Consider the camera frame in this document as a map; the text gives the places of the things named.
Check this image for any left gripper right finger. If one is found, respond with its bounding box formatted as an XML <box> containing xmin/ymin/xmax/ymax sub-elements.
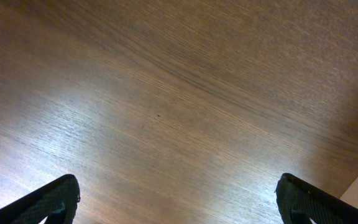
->
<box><xmin>275</xmin><ymin>173</ymin><xmax>358</xmax><ymax>224</ymax></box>

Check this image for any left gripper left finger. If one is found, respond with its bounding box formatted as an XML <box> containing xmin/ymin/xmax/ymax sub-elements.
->
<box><xmin>0</xmin><ymin>174</ymin><xmax>80</xmax><ymax>224</ymax></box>

